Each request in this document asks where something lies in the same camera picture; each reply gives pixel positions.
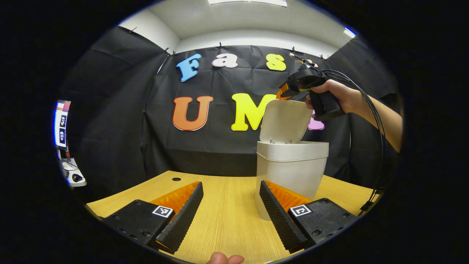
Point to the white side desk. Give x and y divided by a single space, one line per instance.
67 172

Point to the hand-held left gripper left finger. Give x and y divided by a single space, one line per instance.
183 216

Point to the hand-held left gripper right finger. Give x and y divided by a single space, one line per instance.
278 216

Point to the black computer mouse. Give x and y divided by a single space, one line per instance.
77 178

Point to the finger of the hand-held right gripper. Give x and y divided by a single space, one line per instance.
284 93

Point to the ceiling light panel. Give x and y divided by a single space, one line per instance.
349 32
249 2

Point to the white garbage bin with lid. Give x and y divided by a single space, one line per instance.
289 168

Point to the computer monitor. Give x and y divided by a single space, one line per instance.
61 124

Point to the wooden desktop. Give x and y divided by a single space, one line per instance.
227 220

